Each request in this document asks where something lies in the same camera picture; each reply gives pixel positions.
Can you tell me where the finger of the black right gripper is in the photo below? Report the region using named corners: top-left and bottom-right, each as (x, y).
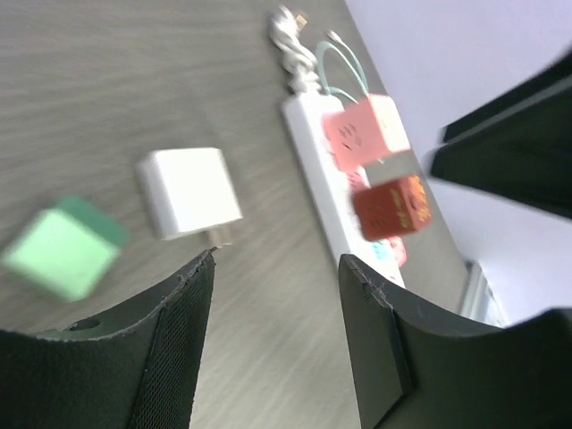
top-left (440, 46), bottom-right (572, 147)
top-left (429, 77), bottom-right (571, 218)

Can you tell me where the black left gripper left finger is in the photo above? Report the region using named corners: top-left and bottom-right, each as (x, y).
top-left (1, 251), bottom-right (215, 428)

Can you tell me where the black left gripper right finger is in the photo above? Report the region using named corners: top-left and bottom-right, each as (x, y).
top-left (338, 255), bottom-right (571, 428)

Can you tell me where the green USB charger plug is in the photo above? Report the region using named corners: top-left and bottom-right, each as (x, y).
top-left (1, 196), bottom-right (129, 302)

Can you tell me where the brown cube adapter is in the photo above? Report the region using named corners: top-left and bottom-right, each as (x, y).
top-left (352, 175), bottom-right (433, 241)

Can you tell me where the white USB wall charger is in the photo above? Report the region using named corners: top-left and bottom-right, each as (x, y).
top-left (137, 147), bottom-right (242, 248)

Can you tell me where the white power strip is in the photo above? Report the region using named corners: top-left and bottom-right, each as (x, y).
top-left (282, 92), bottom-right (405, 287)

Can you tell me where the pink small plug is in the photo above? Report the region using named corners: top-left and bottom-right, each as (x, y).
top-left (347, 167), bottom-right (370, 193)

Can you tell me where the pink cube adapter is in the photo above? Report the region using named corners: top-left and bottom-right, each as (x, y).
top-left (323, 95), bottom-right (410, 172)

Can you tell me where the aluminium right frame post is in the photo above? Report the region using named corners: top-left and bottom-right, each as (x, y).
top-left (459, 261), bottom-right (509, 328)

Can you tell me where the white charging cable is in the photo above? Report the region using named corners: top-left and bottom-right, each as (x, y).
top-left (315, 29), bottom-right (372, 106)

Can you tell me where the white power strip cord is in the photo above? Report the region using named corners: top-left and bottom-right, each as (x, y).
top-left (267, 4), bottom-right (321, 93)

